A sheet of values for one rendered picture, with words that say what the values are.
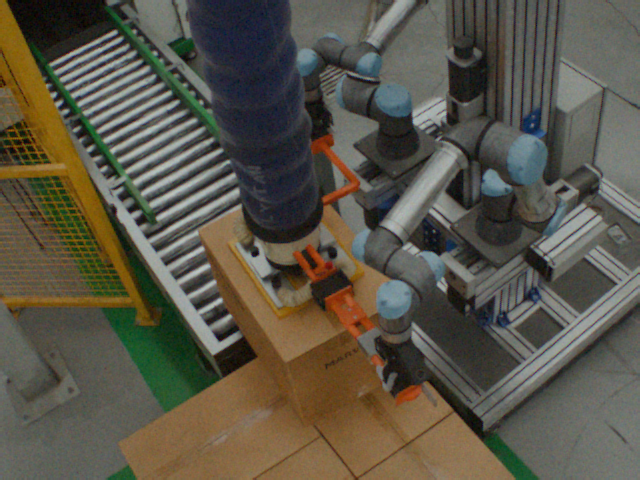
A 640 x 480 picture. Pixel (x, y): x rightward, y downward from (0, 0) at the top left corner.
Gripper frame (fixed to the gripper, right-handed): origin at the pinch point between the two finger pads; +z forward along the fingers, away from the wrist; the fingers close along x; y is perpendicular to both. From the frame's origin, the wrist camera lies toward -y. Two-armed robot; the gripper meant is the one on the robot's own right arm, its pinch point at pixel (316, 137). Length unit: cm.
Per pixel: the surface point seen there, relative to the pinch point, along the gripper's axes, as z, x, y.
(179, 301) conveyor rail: 60, -60, -15
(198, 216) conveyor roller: 66, -35, -55
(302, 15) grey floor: 123, 99, -223
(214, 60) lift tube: -72, -35, 34
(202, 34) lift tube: -79, -35, 32
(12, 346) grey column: 80, -129, -52
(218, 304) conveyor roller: 65, -48, -9
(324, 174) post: 70, 20, -47
